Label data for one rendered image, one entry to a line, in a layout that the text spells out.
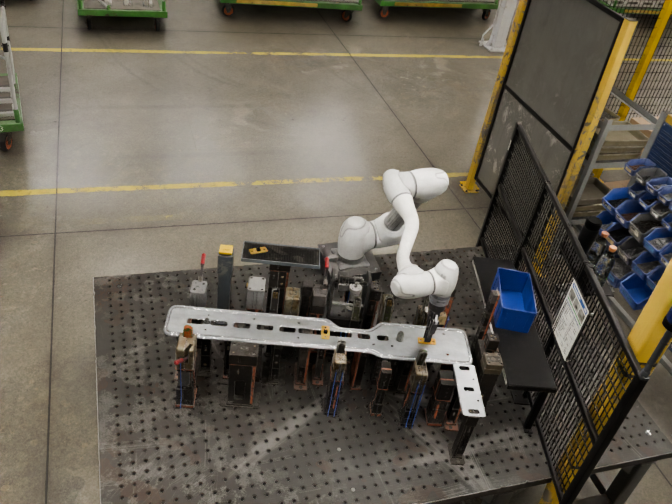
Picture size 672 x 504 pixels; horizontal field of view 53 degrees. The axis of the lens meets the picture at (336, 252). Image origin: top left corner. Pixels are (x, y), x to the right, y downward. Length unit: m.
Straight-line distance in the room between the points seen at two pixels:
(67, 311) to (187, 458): 1.94
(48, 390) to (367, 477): 2.01
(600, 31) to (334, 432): 3.14
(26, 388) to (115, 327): 0.92
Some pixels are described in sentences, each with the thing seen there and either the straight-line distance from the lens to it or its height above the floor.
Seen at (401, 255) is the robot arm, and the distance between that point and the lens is 2.90.
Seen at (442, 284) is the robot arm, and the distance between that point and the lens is 2.85.
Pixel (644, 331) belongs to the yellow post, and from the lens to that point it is 2.62.
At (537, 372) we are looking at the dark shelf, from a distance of 3.17.
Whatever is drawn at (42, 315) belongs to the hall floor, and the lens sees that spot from 4.66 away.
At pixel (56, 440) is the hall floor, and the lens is 3.99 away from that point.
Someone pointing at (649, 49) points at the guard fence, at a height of 1.34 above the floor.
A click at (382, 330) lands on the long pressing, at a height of 1.00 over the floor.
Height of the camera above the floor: 3.14
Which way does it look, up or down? 37 degrees down
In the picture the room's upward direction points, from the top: 10 degrees clockwise
